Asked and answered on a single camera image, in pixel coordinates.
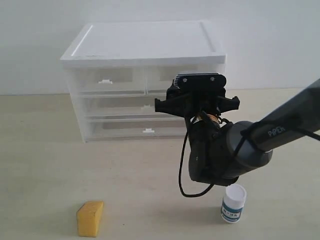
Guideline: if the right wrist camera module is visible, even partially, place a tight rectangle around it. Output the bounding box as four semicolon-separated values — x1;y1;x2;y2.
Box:
173;72;227;90

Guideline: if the wide clear drawer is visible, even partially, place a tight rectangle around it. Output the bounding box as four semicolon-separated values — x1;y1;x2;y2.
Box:
84;117;187;142
80;93;191;117

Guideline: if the yellow cheese wedge block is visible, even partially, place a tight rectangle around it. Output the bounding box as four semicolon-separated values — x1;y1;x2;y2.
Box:
76;200;104;238

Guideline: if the middle wide clear drawer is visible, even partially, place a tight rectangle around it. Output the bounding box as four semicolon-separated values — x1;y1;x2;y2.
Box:
80;93;191;117

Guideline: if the white plastic drawer cabinet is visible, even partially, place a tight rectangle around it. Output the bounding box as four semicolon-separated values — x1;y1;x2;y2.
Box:
60;20;227;143

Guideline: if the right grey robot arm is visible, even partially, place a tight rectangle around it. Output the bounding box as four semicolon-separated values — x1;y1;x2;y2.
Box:
154;73;320;186

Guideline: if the bottom wide clear drawer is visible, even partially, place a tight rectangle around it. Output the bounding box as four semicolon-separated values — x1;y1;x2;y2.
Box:
84;117;187;142

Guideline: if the white bottle teal label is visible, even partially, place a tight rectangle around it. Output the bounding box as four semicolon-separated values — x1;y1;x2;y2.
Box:
220;183;247;224

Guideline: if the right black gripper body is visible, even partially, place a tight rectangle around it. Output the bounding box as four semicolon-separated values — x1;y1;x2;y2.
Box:
154;85;240;119

